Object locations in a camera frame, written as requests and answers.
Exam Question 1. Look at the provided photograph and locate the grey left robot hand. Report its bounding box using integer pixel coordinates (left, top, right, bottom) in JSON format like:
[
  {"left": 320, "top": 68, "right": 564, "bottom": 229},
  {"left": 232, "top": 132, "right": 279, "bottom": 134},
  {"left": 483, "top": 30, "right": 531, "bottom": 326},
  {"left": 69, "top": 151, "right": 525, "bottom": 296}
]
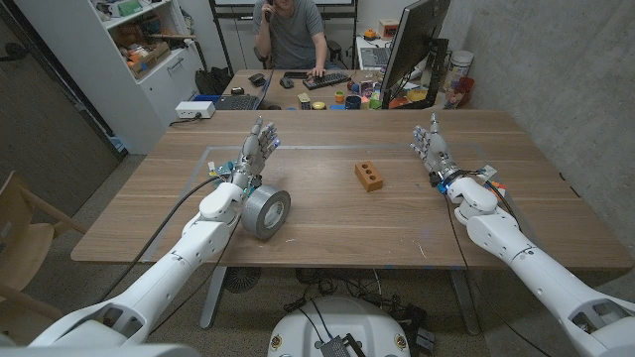
[{"left": 230, "top": 116, "right": 282, "bottom": 190}]

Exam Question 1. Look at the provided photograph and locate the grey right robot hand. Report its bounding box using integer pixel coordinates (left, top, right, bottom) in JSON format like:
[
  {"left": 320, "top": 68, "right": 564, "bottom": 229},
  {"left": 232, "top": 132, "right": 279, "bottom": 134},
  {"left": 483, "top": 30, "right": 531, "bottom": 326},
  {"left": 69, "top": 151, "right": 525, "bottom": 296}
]
[{"left": 409, "top": 112, "right": 462, "bottom": 188}]

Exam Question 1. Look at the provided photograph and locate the grey duct tape roll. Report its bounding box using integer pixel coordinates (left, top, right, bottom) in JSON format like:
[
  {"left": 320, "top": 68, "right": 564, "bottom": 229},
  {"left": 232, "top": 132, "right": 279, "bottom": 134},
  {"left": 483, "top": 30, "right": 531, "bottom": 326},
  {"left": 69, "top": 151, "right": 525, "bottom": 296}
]
[{"left": 240, "top": 184, "right": 293, "bottom": 242}]

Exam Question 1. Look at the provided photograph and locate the white power strip box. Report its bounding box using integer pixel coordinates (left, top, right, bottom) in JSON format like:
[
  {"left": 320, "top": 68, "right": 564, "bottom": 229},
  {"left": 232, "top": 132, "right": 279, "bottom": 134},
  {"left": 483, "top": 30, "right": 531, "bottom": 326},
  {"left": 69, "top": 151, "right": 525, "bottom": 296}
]
[{"left": 175, "top": 100, "right": 217, "bottom": 120}]

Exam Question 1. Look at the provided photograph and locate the cardboard box of items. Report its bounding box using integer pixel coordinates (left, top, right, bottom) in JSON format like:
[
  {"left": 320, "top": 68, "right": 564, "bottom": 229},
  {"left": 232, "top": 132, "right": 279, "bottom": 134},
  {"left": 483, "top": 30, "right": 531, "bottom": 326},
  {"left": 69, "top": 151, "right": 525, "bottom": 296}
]
[{"left": 126, "top": 41, "right": 173, "bottom": 80}]

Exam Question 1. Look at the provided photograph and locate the open black laptop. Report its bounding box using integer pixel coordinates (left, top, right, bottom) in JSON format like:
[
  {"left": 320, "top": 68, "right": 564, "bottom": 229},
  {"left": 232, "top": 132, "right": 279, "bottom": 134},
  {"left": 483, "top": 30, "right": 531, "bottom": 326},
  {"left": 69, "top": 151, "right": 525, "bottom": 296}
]
[{"left": 213, "top": 68, "right": 275, "bottom": 111}]

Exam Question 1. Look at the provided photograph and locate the small orange brick block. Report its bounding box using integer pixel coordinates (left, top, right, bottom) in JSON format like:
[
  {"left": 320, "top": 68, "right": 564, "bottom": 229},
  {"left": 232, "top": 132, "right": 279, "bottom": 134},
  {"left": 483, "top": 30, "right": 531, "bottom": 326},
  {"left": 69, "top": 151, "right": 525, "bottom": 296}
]
[{"left": 353, "top": 161, "right": 385, "bottom": 193}]

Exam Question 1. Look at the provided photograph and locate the white lidded jar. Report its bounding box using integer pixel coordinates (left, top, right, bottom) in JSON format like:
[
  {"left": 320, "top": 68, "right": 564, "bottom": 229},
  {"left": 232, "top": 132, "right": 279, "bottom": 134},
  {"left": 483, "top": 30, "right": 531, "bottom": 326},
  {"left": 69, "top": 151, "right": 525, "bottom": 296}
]
[{"left": 443, "top": 50, "right": 475, "bottom": 92}]

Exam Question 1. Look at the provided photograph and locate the black keyboard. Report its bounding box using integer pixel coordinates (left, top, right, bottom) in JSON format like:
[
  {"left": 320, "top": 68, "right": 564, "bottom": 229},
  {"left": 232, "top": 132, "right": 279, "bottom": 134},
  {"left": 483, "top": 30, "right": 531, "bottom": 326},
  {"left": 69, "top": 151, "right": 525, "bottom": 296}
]
[{"left": 302, "top": 71, "right": 352, "bottom": 91}]

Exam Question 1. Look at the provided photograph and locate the black computer monitor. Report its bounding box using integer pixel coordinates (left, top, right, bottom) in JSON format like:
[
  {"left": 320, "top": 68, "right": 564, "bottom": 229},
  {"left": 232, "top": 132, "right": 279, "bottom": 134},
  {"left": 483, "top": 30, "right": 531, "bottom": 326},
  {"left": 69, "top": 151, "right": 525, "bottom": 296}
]
[{"left": 379, "top": 0, "right": 452, "bottom": 110}]

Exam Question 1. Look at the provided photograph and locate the silver laptop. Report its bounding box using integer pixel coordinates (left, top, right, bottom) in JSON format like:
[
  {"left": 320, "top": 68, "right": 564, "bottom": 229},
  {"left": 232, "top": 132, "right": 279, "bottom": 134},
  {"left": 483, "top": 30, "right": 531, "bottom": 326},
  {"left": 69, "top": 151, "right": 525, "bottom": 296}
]
[{"left": 358, "top": 46, "right": 393, "bottom": 70}]

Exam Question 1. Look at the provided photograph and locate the person in grey t-shirt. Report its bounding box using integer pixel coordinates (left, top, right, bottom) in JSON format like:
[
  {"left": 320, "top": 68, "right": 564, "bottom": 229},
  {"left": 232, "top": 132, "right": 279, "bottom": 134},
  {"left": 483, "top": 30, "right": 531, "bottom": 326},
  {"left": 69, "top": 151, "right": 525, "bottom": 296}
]
[{"left": 252, "top": 0, "right": 329, "bottom": 78}]

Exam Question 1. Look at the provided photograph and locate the white shelf cabinet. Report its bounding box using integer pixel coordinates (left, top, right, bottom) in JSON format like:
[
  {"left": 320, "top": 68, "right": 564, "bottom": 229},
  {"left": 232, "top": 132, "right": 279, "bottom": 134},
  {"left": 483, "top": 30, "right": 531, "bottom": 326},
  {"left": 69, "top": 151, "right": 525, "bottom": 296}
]
[{"left": 13, "top": 0, "right": 207, "bottom": 156}]

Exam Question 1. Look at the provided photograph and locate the white robot torso base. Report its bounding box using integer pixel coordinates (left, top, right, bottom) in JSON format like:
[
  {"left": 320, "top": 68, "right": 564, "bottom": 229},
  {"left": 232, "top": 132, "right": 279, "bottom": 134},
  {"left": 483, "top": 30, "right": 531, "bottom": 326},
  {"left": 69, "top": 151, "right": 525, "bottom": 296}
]
[{"left": 267, "top": 296, "right": 412, "bottom": 357}]

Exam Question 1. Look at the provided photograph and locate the wooden chair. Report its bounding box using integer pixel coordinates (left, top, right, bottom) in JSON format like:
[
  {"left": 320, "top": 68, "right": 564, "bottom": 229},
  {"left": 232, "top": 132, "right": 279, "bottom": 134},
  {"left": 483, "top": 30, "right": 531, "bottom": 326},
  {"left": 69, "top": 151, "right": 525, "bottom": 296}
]
[{"left": 0, "top": 170, "right": 89, "bottom": 321}]

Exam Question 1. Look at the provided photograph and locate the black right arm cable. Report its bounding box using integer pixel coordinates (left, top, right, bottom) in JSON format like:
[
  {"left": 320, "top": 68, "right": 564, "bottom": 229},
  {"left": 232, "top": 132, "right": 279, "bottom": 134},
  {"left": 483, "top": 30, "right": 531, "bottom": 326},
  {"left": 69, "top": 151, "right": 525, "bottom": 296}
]
[{"left": 443, "top": 190, "right": 552, "bottom": 357}]

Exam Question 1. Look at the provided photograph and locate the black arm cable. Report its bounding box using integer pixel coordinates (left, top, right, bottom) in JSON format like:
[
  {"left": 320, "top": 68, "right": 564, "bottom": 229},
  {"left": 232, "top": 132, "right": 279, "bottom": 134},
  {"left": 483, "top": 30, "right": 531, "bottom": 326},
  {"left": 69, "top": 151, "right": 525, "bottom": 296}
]
[
  {"left": 443, "top": 190, "right": 552, "bottom": 357},
  {"left": 96, "top": 176, "right": 225, "bottom": 303}
]

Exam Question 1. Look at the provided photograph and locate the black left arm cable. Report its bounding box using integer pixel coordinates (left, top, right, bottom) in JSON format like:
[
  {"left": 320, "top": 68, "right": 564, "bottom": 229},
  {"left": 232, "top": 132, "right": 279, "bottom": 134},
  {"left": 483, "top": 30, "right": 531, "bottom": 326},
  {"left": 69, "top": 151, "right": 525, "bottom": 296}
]
[{"left": 96, "top": 176, "right": 225, "bottom": 303}]

